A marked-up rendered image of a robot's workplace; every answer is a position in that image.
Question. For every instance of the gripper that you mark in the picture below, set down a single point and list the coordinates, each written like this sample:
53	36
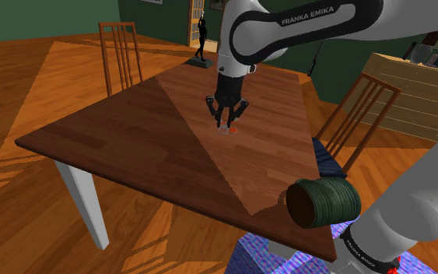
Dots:
229	89

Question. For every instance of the wooden chair with blue cushion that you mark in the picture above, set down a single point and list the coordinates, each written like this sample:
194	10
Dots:
349	125

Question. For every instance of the glass panel door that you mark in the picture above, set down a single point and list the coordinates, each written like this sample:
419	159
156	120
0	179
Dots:
196	21

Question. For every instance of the wooden slat-back chair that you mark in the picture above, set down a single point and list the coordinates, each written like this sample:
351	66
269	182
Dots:
119	57

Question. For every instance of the orange and white small object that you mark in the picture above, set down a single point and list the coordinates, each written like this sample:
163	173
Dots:
229	129

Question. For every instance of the light wooden cabinet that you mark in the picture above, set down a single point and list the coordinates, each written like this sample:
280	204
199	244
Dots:
412	98

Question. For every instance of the purple patterned robot stand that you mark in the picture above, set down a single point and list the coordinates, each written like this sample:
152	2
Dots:
249	256

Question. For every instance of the black human figure statue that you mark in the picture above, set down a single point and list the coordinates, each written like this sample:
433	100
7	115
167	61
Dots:
202	40

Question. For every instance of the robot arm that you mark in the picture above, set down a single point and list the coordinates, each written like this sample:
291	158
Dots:
400	212

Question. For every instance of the brown wooden table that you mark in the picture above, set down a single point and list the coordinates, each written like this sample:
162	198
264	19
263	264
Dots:
158	151

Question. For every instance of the green ribbed cup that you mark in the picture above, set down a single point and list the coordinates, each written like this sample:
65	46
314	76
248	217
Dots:
326	203

